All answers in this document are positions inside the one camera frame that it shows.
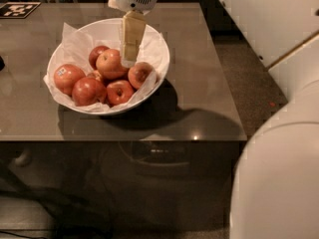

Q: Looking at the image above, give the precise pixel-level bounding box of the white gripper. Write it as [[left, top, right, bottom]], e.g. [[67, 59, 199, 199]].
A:
[[108, 0, 158, 68]]

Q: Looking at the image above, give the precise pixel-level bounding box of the left red apple with sticker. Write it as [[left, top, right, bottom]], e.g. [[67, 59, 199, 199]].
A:
[[54, 64, 85, 96]]

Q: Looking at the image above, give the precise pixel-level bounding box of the white bowl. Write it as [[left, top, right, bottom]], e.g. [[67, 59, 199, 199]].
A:
[[46, 17, 171, 117]]

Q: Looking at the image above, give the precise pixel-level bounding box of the dark object at left edge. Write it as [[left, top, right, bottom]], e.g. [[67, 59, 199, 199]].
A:
[[0, 56, 5, 71]]

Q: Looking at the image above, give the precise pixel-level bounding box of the black white fiducial marker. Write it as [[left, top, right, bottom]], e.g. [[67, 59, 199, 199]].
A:
[[0, 2, 41, 19]]

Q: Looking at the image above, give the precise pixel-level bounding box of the back dark red apple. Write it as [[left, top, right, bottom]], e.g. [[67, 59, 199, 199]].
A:
[[89, 45, 109, 70]]

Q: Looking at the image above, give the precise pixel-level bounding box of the small hidden middle apple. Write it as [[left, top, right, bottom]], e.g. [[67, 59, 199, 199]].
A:
[[87, 70, 106, 84]]

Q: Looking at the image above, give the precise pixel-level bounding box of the white tissue paper liner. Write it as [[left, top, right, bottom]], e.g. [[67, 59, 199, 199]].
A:
[[43, 22, 165, 114]]

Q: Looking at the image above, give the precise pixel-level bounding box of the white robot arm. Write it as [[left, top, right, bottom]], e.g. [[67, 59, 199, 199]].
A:
[[219, 0, 319, 239]]

